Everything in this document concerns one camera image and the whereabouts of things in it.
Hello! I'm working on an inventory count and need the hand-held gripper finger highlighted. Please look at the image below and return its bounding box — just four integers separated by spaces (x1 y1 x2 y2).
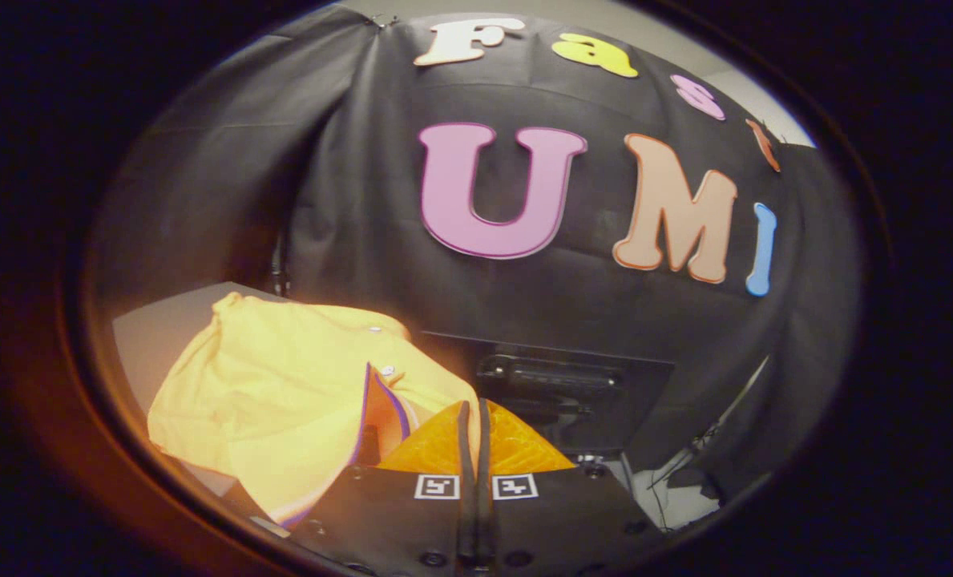
288 401 477 575
476 398 669 576

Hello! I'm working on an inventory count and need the black light stand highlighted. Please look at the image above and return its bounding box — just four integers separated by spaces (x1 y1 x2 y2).
648 357 769 491

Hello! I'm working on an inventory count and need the orange polo shirt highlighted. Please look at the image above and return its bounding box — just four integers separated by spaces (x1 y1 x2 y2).
147 293 481 527

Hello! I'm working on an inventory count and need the black backdrop cloth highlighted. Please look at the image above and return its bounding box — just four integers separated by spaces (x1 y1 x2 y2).
91 8 862 506

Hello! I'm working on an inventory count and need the beige and dark cabinet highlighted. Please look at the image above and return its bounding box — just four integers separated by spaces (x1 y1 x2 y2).
111 280 413 514

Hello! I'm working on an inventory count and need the dark metal pole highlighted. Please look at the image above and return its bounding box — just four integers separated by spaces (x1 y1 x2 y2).
270 231 293 299

